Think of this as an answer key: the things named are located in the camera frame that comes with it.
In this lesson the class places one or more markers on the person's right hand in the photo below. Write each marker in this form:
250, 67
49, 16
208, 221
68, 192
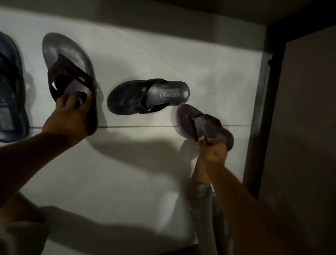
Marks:
214, 155

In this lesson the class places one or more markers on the person's left hand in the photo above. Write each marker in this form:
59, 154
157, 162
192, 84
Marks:
65, 120

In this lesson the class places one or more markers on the person's left thumb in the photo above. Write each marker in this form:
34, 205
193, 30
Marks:
87, 103

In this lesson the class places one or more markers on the person's right fingers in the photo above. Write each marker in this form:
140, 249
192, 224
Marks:
210, 144

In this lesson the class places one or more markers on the person's right forearm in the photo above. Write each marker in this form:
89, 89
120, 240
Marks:
252, 210

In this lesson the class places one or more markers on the person's left forearm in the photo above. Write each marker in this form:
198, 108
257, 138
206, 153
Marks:
28, 160

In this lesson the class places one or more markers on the black flip-flop with label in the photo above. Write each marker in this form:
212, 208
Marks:
149, 96

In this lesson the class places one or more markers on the person's right leg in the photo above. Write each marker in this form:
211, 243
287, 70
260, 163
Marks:
207, 215

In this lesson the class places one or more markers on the person's leg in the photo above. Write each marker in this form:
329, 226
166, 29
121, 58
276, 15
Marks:
207, 215
18, 231

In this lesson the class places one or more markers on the beige door panel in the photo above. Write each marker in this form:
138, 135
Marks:
301, 131

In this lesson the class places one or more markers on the person's left leg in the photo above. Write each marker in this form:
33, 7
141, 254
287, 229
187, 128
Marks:
18, 231

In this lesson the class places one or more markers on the dark door frame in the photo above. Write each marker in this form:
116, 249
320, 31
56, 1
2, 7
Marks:
265, 110

